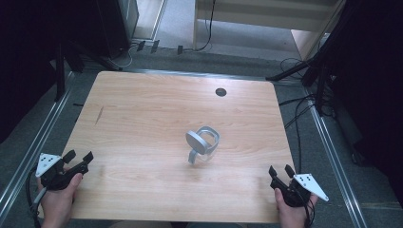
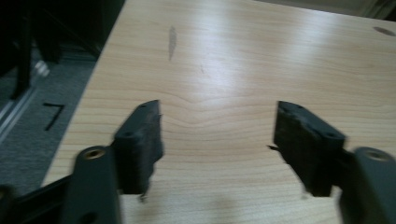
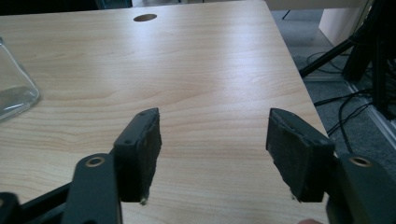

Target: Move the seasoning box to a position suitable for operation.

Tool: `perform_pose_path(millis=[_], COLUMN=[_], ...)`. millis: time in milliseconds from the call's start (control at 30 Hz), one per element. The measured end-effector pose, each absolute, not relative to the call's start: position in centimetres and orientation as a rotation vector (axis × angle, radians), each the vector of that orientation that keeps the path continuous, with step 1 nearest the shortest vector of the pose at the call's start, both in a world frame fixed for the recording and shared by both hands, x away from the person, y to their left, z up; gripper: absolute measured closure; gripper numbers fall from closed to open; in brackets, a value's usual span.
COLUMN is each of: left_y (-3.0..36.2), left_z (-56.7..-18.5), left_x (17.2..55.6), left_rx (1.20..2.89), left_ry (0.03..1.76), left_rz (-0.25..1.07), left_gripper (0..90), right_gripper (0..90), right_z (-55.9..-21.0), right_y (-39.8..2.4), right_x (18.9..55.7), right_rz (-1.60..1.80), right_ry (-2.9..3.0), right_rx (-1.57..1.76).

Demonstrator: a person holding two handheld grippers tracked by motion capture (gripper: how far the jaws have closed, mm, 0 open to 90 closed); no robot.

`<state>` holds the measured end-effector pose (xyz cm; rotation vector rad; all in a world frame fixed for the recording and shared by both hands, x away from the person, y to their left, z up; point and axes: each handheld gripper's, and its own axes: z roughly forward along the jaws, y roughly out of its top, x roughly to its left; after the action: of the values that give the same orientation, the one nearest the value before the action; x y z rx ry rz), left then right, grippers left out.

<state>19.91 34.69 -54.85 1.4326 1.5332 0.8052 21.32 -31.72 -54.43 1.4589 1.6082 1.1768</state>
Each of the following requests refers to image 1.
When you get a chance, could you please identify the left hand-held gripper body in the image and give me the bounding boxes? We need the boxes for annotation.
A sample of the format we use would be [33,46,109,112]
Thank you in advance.
[35,153,89,192]

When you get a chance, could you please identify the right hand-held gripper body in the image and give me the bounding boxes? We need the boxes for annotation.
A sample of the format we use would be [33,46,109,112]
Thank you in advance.
[269,173,330,208]

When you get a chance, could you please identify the clear jar with grey lid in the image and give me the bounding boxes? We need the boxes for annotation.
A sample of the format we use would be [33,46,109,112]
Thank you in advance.
[184,125,221,165]

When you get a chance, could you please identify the person's right hand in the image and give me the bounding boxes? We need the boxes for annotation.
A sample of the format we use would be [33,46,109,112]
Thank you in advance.
[274,187,319,228]

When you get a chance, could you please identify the person's left hand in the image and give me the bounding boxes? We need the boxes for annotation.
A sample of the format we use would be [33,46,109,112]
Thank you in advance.
[37,172,84,228]

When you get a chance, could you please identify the black tripod stand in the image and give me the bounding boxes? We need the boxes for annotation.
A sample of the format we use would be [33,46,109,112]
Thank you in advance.
[52,37,123,103]
[265,3,359,117]

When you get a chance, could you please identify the dark cabinet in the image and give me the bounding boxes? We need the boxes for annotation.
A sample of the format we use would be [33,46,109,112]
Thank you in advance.
[94,0,140,58]

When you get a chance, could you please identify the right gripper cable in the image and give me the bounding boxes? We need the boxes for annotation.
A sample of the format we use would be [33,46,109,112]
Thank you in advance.
[288,180,317,228]

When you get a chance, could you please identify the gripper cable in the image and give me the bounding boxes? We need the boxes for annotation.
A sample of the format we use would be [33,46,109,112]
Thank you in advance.
[25,165,48,228]
[288,180,317,228]

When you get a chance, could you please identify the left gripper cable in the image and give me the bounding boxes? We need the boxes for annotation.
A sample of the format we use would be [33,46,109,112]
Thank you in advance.
[25,165,48,228]

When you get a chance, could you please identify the metal floor rail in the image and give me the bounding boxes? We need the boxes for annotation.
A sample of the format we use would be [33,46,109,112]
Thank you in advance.
[0,71,76,217]
[304,88,369,228]
[132,68,305,86]

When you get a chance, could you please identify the black floor cable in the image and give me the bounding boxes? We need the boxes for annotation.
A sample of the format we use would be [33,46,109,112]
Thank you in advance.
[278,57,336,175]

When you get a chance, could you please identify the white floor cable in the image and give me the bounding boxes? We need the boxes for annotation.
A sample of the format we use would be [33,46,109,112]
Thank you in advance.
[107,44,141,69]

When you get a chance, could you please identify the black hanging cable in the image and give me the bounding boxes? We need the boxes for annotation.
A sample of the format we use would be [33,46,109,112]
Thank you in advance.
[191,0,217,53]

